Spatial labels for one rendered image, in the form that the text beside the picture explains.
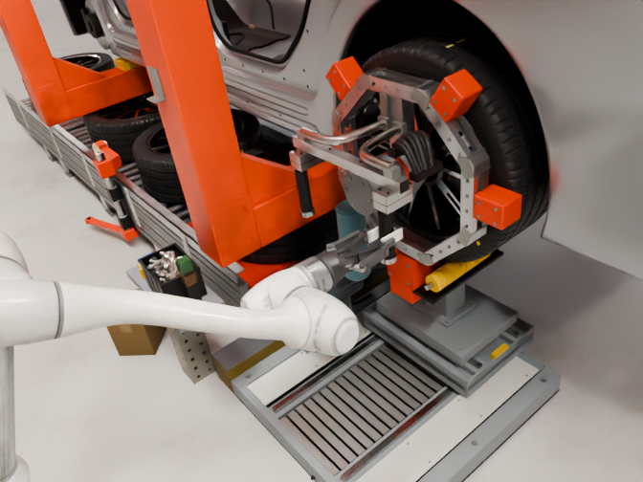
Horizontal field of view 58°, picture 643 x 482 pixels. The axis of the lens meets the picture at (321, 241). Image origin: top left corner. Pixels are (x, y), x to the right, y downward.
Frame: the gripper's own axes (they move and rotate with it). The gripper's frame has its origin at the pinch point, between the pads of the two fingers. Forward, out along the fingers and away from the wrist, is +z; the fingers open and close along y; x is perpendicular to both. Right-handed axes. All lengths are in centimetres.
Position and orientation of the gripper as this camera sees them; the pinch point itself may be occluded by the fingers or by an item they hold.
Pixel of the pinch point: (386, 234)
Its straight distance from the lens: 144.8
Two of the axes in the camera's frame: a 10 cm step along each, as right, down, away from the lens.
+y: 6.2, 3.8, -6.9
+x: -1.2, -8.2, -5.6
